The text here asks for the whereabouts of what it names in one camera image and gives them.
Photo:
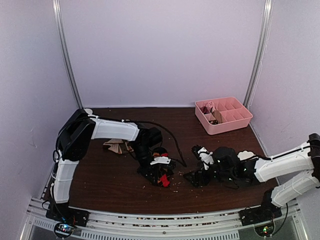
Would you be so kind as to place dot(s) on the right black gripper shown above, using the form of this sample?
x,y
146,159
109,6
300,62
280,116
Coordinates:
x,y
195,174

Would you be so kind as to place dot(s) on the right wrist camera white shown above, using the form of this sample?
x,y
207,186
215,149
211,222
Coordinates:
x,y
205,157

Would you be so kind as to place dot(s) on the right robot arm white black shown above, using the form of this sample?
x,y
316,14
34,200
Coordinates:
x,y
246,169

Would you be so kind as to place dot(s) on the pink divided organizer box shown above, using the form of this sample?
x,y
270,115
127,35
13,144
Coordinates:
x,y
234,115

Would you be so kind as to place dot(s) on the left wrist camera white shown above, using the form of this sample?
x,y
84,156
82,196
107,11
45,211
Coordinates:
x,y
160,160

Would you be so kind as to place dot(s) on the white scalloped bowl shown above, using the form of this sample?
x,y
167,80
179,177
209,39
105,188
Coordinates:
x,y
244,155

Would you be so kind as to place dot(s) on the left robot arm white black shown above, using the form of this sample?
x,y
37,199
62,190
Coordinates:
x,y
73,142

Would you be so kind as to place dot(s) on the striped beige green sock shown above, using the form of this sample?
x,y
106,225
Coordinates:
x,y
118,146

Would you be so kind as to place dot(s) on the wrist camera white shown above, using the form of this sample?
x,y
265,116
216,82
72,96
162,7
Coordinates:
x,y
205,157
160,160

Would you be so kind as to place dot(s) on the left aluminium frame post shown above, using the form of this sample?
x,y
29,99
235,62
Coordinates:
x,y
65,53

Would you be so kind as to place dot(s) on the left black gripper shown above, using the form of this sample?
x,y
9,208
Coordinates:
x,y
146,172

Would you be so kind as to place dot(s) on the rolled socks in box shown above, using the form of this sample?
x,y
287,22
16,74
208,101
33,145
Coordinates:
x,y
212,114

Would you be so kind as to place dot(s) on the argyle black red orange sock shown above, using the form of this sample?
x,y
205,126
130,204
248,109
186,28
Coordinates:
x,y
160,151

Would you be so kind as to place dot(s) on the right aluminium frame post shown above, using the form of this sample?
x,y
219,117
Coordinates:
x,y
261,47

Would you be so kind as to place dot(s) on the dark bowl white inside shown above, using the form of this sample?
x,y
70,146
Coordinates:
x,y
89,111

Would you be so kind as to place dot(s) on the aluminium frame post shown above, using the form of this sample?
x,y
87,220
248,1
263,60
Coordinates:
x,y
65,53
261,47

